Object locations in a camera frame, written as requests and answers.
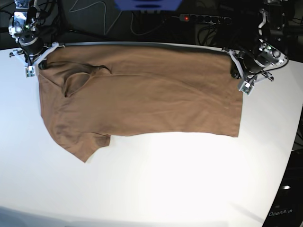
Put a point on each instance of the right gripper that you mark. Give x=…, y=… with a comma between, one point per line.
x=32, y=46

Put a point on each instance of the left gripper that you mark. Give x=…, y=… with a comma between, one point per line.
x=250, y=64

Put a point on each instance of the brown T-shirt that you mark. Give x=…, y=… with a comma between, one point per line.
x=90, y=93

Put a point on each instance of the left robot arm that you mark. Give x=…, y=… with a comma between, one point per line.
x=259, y=48

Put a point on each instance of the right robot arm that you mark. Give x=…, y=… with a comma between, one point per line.
x=26, y=30

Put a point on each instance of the black power strip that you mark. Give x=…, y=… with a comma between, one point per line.
x=205, y=19

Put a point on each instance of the blue box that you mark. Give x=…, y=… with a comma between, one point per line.
x=135, y=5

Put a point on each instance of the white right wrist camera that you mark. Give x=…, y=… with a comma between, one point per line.
x=31, y=71

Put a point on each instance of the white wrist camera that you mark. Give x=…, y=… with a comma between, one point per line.
x=245, y=87
x=31, y=71

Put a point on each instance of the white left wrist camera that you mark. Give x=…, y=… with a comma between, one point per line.
x=245, y=87

